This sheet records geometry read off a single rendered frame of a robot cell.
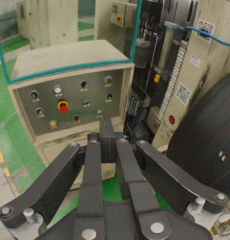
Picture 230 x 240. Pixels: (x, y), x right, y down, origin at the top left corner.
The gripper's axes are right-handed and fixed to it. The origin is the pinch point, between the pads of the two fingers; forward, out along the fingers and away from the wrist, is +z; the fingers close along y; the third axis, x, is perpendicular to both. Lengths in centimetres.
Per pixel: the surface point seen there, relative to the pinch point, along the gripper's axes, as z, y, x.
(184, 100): 41, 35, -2
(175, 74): 47, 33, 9
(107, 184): 109, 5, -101
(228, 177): 2.8, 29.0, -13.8
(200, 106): 17.8, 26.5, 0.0
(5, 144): 149, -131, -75
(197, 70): 33.2, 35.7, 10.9
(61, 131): 63, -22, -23
